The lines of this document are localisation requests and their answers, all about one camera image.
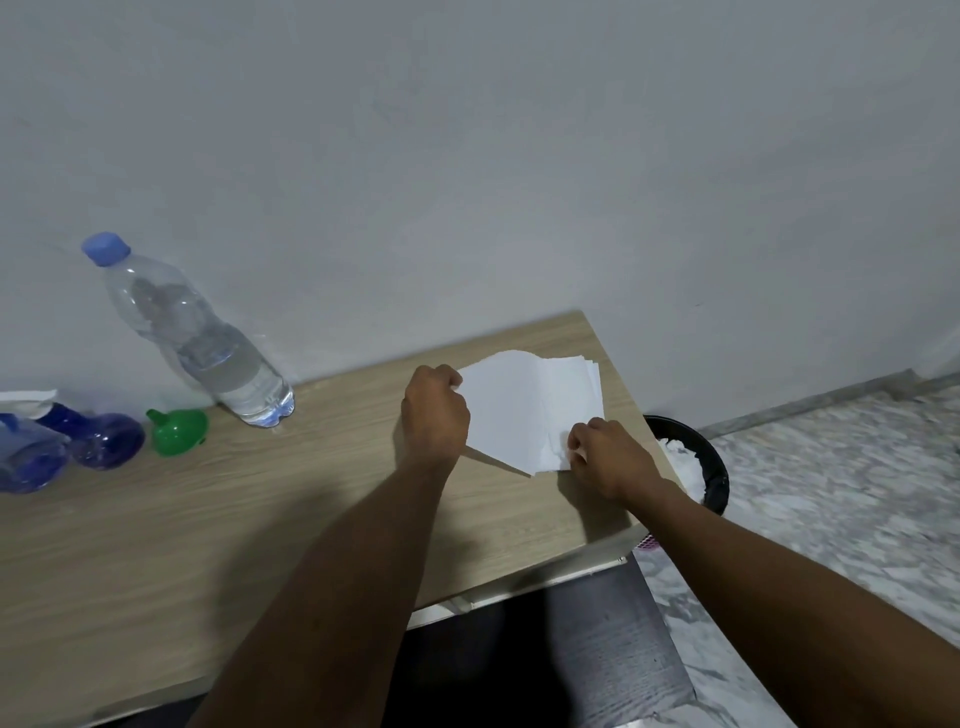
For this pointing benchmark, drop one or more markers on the black trash bin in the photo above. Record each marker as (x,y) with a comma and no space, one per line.
(716,480)

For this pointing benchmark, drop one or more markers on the wooden table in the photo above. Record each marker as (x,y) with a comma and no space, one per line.
(150,540)

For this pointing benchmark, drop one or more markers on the white paper towel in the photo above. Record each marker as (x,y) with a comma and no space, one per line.
(525,405)

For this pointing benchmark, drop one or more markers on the blue bottle cap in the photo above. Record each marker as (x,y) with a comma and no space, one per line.
(105,249)

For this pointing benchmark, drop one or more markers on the person's left hand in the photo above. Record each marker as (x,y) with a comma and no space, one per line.
(435,420)

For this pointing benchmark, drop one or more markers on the green plastic funnel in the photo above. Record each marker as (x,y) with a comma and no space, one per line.
(180,433)

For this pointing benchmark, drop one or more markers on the person's right hand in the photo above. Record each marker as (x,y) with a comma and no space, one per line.
(615,461)

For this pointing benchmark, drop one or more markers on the black wooden board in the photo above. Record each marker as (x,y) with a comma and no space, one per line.
(525,660)

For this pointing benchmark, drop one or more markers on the person's right forearm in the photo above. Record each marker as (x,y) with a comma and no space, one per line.
(787,622)

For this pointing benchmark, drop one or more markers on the clear plastic water bottle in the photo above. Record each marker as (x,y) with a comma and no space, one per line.
(210,352)

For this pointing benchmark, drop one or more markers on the crumpled white paper waste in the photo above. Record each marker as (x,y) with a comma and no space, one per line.
(686,469)

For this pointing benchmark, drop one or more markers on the person's left forearm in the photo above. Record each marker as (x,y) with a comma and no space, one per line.
(330,615)

